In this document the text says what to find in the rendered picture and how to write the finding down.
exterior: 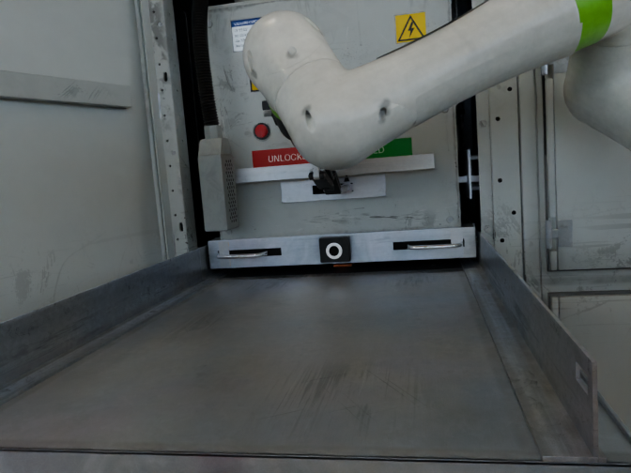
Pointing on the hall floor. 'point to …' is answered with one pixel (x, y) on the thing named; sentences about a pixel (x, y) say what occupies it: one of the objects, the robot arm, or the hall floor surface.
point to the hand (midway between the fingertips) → (330, 182)
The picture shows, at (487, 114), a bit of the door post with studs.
